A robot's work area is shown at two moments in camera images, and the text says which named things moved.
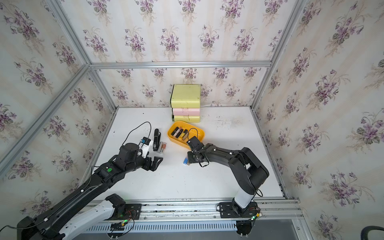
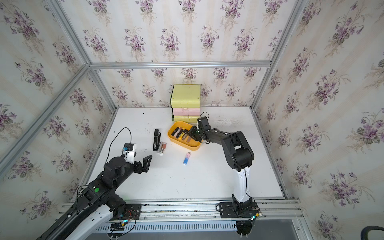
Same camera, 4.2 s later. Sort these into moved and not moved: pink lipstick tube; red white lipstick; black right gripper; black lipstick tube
Moved: black right gripper
Not moved: black lipstick tube; pink lipstick tube; red white lipstick
